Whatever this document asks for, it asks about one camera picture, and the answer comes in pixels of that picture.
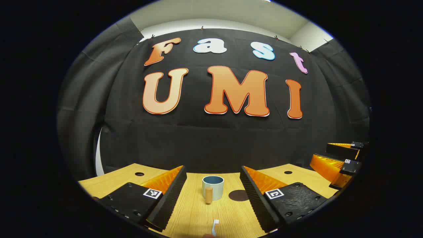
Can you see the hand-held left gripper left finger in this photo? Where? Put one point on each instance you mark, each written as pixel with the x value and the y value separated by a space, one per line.
pixel 172 195

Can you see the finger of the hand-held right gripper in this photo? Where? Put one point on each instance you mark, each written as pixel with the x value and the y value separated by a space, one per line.
pixel 342 150
pixel 330 168

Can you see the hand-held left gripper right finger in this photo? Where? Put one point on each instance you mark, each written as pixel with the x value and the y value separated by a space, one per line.
pixel 256 195

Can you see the dark brown round coaster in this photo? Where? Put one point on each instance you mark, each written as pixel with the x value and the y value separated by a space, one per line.
pixel 237 195

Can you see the white toothbrush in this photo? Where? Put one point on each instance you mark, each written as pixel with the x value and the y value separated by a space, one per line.
pixel 214 226

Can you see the wooden desktop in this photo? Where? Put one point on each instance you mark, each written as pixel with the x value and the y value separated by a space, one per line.
pixel 198 215

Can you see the black backdrop cloth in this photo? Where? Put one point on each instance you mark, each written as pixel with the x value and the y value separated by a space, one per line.
pixel 211 138

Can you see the dark grey side cloth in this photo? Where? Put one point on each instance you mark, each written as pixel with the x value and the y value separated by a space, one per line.
pixel 86 99

